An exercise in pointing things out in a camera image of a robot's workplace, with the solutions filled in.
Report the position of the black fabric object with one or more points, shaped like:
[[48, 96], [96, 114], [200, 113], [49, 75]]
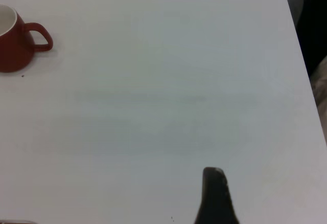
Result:
[[313, 29]]

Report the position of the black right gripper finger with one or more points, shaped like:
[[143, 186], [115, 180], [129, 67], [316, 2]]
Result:
[[215, 201]]

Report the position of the red ceramic mug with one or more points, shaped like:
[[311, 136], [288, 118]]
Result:
[[12, 52]]

